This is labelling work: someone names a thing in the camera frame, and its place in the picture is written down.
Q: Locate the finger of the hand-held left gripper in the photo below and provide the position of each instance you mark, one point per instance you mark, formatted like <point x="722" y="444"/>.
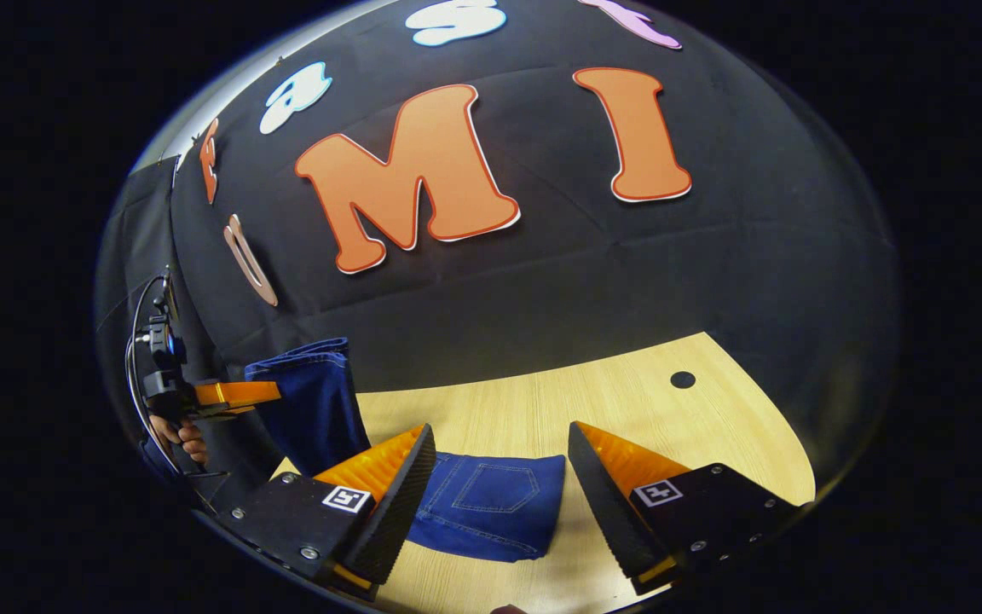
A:
<point x="235" y="394"/>

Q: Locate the blue jeans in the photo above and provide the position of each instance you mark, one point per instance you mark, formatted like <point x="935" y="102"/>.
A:
<point x="491" y="503"/>

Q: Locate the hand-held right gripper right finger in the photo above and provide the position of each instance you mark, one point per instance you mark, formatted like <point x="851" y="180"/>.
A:
<point x="610" y="520"/>

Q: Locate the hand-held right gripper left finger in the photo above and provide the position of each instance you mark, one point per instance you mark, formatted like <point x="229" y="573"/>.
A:
<point x="397" y="520"/>

